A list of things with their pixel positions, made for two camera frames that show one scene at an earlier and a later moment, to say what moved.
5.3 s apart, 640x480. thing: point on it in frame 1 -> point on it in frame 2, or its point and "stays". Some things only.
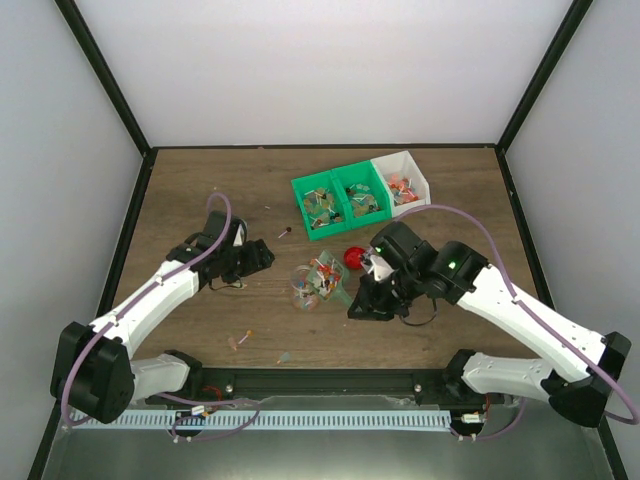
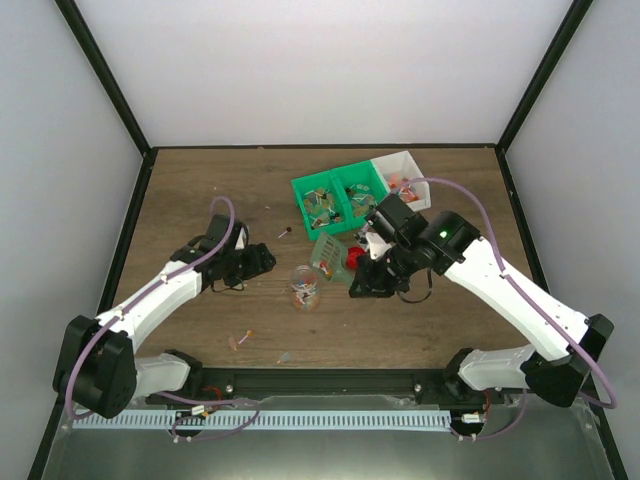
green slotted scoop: [328, 277] -> [329, 257]
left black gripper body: [238, 267] stays
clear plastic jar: [304, 296] stays
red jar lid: [352, 257] stays
